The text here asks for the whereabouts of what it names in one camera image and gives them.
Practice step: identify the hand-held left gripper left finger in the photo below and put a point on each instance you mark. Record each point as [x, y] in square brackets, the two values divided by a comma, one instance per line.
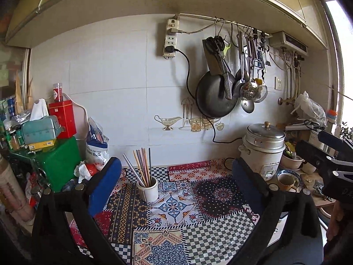
[106, 182]

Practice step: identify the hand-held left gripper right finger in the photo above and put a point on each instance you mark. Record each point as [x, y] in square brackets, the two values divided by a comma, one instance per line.
[246, 187]

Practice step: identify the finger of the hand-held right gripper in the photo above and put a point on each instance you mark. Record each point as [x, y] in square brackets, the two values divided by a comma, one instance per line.
[311, 156]
[333, 143]

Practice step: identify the bunch of colourful chopsticks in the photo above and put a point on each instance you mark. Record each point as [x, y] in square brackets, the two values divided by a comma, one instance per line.
[145, 171]

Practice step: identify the white ceramic cup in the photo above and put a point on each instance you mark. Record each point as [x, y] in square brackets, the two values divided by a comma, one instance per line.
[149, 193]

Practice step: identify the person's right forearm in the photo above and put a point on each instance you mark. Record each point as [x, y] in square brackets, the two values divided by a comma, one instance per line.
[335, 218]

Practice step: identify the white bowl with utensils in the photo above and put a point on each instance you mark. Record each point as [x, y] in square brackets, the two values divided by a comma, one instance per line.
[292, 162]

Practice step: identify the crumpled red white wrapper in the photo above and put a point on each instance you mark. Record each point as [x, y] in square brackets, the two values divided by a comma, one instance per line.
[88, 171]

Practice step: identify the wooden cutting board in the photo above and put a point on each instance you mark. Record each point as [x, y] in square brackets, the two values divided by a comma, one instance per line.
[310, 182]

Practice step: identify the blue and white bowl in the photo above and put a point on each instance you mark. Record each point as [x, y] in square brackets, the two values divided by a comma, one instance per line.
[299, 180]

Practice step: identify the white electric rice cooker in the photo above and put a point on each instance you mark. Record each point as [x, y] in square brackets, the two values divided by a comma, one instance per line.
[262, 160]

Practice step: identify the brown mug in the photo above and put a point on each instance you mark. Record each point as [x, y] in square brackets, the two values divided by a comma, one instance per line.
[285, 182]

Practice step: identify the white and blue bag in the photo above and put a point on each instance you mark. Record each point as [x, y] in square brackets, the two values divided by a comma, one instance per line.
[96, 143]

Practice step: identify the white plastic bag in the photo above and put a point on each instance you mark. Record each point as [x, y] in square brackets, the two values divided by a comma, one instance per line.
[309, 109]

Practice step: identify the white and teal flat tray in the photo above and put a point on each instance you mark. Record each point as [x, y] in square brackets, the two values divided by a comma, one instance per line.
[281, 218]

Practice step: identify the green metal box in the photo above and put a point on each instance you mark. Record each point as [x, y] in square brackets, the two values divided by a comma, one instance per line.
[60, 160]

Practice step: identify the patchwork patterned table mat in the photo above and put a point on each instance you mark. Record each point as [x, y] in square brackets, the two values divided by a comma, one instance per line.
[171, 207]

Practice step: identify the yellow flat box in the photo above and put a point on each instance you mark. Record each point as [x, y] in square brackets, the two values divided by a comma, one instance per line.
[41, 144]

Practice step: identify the red tin box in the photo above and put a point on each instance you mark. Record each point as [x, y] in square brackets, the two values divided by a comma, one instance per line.
[63, 118]

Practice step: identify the teal tissue box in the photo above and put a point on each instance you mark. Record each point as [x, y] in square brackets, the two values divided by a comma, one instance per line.
[41, 131]

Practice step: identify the metal slotted skimmer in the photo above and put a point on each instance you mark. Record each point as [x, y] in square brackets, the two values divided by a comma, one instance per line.
[249, 90]

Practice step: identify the patterned paper roll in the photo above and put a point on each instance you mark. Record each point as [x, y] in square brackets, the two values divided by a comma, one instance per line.
[13, 193]

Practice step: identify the black frying pan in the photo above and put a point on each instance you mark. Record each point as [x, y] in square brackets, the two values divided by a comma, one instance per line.
[212, 96]

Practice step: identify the red lidded can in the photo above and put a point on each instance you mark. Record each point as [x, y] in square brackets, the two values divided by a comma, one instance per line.
[57, 92]

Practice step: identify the dark metal ladle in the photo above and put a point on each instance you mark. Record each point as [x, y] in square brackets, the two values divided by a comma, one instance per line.
[237, 84]

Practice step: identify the white water heater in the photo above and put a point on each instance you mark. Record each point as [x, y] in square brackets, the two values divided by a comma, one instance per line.
[289, 41]

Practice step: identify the cluster of small hanging tools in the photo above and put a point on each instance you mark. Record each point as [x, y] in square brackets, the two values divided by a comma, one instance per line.
[257, 58]

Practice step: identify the glass door cabinet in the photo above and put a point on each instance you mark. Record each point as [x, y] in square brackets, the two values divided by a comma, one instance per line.
[13, 82]

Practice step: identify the yellow-green peeler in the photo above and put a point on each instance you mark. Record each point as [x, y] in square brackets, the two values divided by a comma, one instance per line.
[226, 49]

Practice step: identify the black kitchen scissors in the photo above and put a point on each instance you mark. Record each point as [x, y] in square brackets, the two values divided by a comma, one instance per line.
[216, 44]

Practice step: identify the white power strip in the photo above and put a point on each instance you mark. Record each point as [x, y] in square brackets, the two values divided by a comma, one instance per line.
[169, 44]

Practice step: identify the white plug adapter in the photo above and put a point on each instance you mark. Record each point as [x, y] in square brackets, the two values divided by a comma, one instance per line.
[172, 26]

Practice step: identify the wall faucet pipes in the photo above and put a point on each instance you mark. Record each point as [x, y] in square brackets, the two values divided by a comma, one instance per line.
[286, 101]

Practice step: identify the white wall socket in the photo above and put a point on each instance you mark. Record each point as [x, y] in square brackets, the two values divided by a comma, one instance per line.
[278, 83]

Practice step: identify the kitchenware wall sticker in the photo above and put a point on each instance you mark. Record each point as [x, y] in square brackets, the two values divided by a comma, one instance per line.
[193, 124]

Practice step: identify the metal hanging rail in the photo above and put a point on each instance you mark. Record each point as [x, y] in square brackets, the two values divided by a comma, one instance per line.
[193, 15]

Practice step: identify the yellowish wall cabinet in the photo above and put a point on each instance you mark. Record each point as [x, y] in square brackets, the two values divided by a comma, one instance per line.
[165, 2]

